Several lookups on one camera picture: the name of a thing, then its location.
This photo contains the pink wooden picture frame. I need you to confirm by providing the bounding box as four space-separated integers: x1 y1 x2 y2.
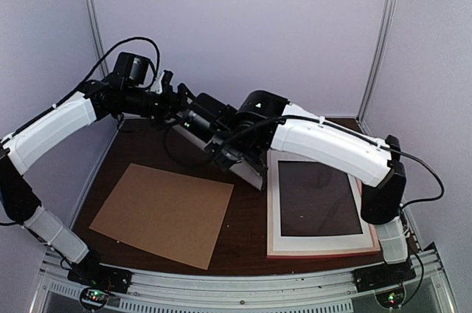
265 150 381 259

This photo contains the left black cable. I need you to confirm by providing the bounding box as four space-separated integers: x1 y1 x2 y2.
51 35 162 107

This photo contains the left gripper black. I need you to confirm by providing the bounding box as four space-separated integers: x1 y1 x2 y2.
122 82 194 131

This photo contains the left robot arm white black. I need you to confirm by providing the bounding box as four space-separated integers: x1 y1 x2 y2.
1 52 193 286

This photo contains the right black cable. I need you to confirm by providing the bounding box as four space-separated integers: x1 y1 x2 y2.
164 115 445 292

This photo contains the right circuit board with leds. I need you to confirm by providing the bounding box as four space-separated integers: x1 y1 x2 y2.
375 288 406 309

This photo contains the left circuit board with leds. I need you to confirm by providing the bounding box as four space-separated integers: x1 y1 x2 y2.
79 287 110 310

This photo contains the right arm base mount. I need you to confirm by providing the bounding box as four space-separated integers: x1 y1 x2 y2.
353 259 416 292

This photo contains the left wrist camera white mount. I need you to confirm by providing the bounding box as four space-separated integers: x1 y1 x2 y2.
150 70 173 94

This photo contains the left aluminium corner post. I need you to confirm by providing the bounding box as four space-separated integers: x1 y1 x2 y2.
84 0 104 59

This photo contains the circuit board with leds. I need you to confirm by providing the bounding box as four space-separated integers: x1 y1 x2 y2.
79 287 110 310
375 288 406 309

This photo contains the dalmatian dog photo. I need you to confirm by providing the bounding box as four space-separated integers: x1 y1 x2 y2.
173 125 263 190

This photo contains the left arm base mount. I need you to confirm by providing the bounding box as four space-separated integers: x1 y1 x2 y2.
65 250 132 294

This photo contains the aluminium corner post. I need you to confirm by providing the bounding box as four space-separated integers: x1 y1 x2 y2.
356 0 398 125
84 0 104 59

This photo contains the clear acrylic sheet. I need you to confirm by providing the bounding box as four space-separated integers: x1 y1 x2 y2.
278 161 363 237

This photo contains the white mat board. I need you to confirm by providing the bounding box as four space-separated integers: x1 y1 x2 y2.
271 152 375 253

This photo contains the black cable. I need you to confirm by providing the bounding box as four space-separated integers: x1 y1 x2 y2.
51 35 162 107
164 115 445 292

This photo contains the right aluminium corner post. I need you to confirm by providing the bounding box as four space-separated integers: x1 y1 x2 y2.
356 0 398 125

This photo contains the brown backing board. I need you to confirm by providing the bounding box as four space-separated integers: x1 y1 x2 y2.
89 164 234 269

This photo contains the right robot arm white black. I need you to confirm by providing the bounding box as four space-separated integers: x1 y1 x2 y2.
181 90 408 285

